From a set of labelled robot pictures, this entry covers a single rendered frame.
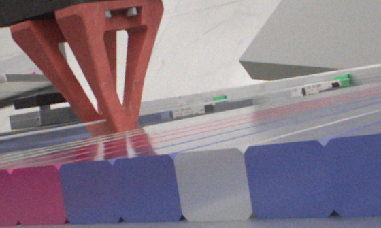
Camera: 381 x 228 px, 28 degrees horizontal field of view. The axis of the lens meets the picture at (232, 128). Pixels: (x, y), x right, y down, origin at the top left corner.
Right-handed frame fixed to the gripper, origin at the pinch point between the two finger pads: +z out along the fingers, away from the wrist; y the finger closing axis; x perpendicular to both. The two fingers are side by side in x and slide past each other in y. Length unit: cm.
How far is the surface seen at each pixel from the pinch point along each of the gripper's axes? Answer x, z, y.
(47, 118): 21.4, 0.0, -30.2
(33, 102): 21.1, -1.9, -31.3
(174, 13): 170, -20, -128
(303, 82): 29.1, 1.4, -3.9
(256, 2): 166, -17, -93
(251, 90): 29.2, 1.3, -9.7
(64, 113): 23.8, -0.1, -30.1
